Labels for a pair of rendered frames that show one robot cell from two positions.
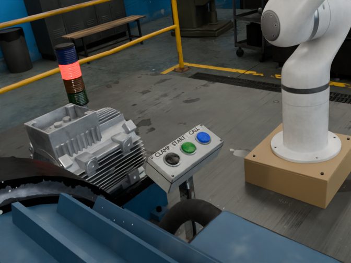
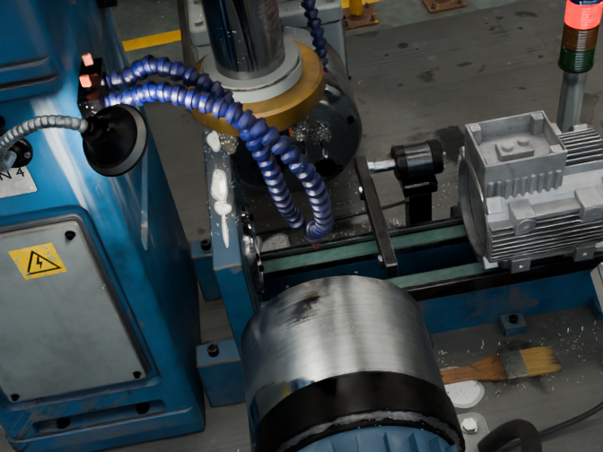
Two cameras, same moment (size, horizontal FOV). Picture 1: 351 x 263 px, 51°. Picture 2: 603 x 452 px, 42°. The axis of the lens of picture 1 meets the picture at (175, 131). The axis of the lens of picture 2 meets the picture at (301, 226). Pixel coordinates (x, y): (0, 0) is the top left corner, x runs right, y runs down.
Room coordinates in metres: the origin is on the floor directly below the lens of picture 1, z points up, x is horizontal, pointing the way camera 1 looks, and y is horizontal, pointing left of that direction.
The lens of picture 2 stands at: (-0.12, -0.11, 1.91)
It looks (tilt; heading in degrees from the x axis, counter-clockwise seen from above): 45 degrees down; 43
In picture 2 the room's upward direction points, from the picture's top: 10 degrees counter-clockwise
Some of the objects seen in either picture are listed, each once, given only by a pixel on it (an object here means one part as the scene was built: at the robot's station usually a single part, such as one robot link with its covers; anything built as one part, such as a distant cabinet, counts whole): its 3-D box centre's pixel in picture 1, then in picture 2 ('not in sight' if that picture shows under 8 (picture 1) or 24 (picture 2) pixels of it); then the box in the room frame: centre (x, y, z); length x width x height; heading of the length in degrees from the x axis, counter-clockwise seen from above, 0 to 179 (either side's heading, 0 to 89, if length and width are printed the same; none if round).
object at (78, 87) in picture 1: (73, 83); (580, 31); (1.10, 0.29, 1.10); 0.06 x 0.06 x 0.04
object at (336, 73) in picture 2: not in sight; (284, 101); (0.75, 0.70, 1.04); 0.41 x 0.25 x 0.25; 44
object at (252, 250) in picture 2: not in sight; (253, 247); (0.45, 0.54, 1.02); 0.15 x 0.02 x 0.15; 44
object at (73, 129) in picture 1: (64, 131); (512, 156); (0.73, 0.24, 1.11); 0.12 x 0.11 x 0.07; 135
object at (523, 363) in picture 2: not in sight; (495, 368); (0.57, 0.17, 0.80); 0.21 x 0.05 x 0.01; 134
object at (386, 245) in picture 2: not in sight; (376, 212); (0.61, 0.41, 1.01); 0.26 x 0.04 x 0.03; 44
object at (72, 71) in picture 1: (70, 69); (583, 9); (1.10, 0.29, 1.14); 0.06 x 0.06 x 0.04
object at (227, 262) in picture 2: not in sight; (219, 273); (0.40, 0.58, 0.97); 0.30 x 0.11 x 0.34; 44
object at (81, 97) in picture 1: (77, 96); (577, 53); (1.10, 0.29, 1.05); 0.06 x 0.06 x 0.04
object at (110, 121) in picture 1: (89, 159); (533, 196); (0.76, 0.21, 1.01); 0.20 x 0.19 x 0.19; 135
